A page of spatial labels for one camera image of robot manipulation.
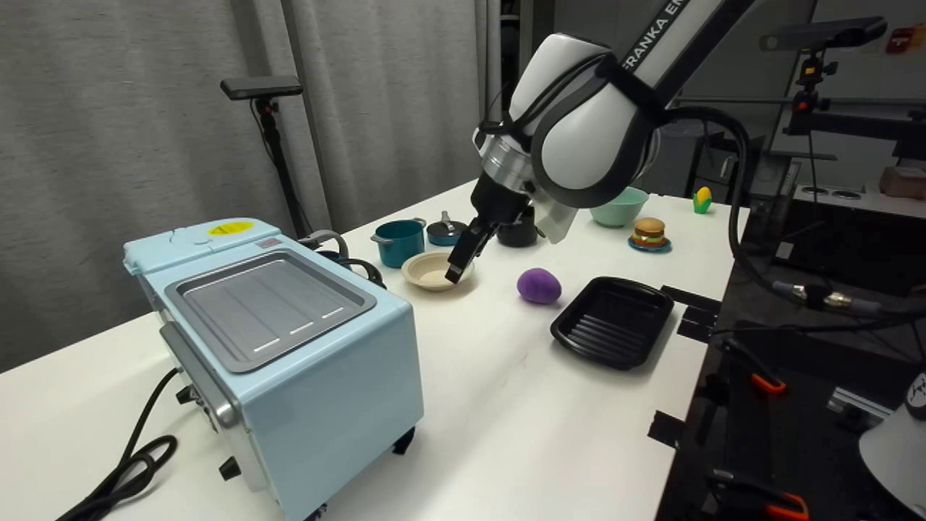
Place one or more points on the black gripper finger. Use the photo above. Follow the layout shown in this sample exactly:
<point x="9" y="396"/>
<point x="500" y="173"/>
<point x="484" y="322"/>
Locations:
<point x="465" y="259"/>
<point x="484" y="246"/>

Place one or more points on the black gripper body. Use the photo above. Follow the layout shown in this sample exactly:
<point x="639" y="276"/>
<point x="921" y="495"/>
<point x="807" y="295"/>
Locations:
<point x="500" y="211"/>

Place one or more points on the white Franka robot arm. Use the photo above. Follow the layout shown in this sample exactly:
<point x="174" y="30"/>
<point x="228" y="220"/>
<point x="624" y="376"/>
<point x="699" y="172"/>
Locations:
<point x="589" y="134"/>

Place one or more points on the light blue toaster oven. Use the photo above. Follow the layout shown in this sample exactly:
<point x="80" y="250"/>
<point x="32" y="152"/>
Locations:
<point x="328" y="405"/>

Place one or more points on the beige bowl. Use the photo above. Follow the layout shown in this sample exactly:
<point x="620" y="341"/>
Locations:
<point x="423" y="272"/>

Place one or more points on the teal toy pot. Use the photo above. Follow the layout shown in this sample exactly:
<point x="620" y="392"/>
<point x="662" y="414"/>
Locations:
<point x="399" y="243"/>

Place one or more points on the purple plastic eggplant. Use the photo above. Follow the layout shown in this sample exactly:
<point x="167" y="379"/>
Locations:
<point x="540" y="286"/>

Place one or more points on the mint green bowl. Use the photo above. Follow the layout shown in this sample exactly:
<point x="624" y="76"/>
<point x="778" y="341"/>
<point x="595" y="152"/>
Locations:
<point x="624" y="211"/>

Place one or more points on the black ridged tray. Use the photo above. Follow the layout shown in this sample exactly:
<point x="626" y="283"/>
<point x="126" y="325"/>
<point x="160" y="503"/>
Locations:
<point x="611" y="322"/>

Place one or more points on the toy burger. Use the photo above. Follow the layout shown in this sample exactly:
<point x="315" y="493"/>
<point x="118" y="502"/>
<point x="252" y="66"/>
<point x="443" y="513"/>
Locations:
<point x="649" y="228"/>

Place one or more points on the grey cabinet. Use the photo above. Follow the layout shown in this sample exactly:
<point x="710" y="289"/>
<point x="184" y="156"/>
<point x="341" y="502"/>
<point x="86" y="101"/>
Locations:
<point x="697" y="159"/>

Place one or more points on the yellow toy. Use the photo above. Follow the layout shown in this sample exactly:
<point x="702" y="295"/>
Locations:
<point x="705" y="201"/>

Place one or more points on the black tripod stand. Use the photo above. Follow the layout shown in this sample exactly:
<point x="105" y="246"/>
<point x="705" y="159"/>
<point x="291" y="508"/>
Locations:
<point x="276" y="153"/>

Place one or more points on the black tape strip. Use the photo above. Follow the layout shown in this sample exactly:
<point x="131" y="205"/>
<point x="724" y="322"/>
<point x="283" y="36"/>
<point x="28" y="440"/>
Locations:
<point x="666" y="425"/>
<point x="699" y="299"/>
<point x="697" y="325"/>

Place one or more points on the grey curtain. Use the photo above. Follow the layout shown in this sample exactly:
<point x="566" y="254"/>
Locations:
<point x="145" y="146"/>

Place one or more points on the white cone object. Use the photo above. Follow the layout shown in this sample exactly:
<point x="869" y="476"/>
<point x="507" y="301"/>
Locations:
<point x="899" y="451"/>

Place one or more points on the black camera bar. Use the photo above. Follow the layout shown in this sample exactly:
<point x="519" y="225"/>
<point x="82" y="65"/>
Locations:
<point x="825" y="33"/>
<point x="262" y="87"/>

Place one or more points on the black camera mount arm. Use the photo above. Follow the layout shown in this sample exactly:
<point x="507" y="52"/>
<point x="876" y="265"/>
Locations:
<point x="850" y="121"/>

